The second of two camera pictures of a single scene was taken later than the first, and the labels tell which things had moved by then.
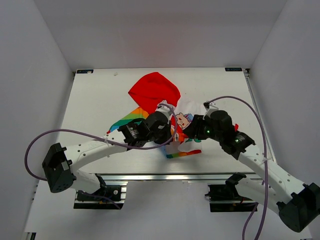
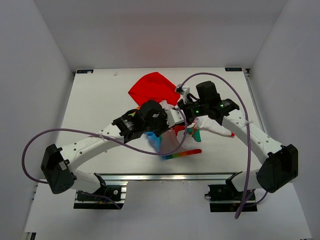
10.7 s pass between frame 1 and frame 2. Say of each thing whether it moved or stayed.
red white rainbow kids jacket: moved
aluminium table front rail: stayed
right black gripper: moved
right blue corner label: stayed
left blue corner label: stayed
